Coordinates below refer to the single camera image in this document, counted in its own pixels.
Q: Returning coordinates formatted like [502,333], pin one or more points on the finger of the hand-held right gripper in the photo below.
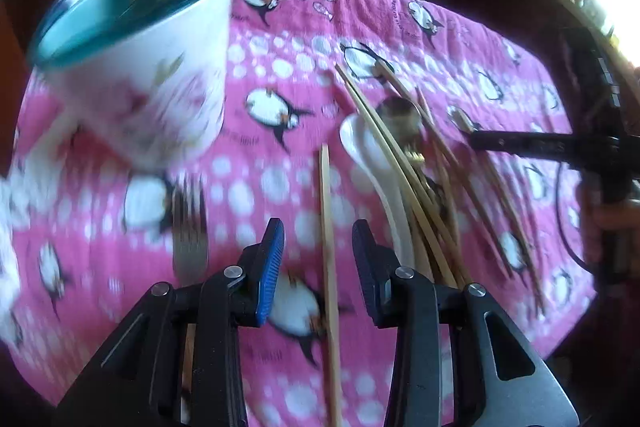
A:
[525,143]

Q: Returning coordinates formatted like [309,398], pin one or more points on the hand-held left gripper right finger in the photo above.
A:
[365,267]

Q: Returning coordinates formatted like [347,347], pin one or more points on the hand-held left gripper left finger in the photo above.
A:
[270,267]

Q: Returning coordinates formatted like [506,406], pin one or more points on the long wooden chopstick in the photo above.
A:
[327,257]

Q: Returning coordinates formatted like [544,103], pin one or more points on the bunch of wooden chopsticks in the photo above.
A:
[442,252]

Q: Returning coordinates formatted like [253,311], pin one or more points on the metal spoon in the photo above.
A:
[397,114]

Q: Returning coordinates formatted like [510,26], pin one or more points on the white utensil holder teal rim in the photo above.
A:
[165,72]

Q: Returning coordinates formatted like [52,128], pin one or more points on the person's right hand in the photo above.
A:
[590,217]

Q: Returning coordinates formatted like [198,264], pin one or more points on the white ceramic spoon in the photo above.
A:
[360,142]

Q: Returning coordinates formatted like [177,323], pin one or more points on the pink penguin printed blanket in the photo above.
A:
[310,107]

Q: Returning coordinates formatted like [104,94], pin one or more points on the white tissue paper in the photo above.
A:
[12,227]

